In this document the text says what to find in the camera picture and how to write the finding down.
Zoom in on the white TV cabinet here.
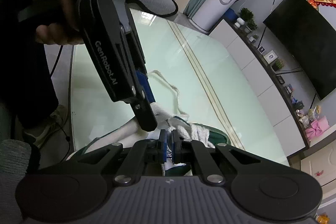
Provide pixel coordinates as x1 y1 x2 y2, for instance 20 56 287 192
210 19 310 157

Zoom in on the person's left hand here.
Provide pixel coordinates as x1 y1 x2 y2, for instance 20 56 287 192
36 0 84 46

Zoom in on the white shoelace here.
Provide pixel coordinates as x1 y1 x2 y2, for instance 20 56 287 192
146 69 211 177

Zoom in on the green canvas sneaker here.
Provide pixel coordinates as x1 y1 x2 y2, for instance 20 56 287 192
67 103 230 177

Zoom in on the white framed photo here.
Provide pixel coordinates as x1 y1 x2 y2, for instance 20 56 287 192
264 50 278 64

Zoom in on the small green plant black pot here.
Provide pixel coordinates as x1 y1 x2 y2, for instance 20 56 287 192
271 59 285 72

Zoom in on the potted plant in white pot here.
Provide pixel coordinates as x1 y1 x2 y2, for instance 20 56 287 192
238 7 258 31

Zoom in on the black wall television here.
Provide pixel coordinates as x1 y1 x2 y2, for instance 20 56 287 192
264 0 335 100

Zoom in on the white interior door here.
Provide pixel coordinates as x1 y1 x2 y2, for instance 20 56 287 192
301 143 335 186

